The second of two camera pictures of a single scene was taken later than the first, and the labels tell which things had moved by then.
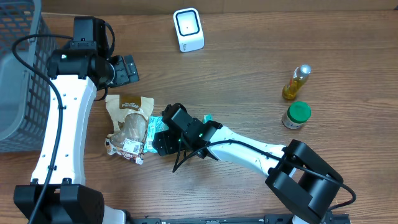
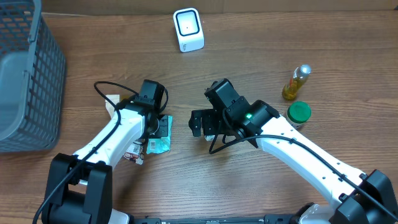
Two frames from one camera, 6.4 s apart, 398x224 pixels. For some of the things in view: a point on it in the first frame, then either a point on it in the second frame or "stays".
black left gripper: (125, 71) → (165, 127)
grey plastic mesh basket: (25, 95) stays
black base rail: (268, 219) stays
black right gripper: (168, 142) → (210, 117)
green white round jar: (298, 112) stays
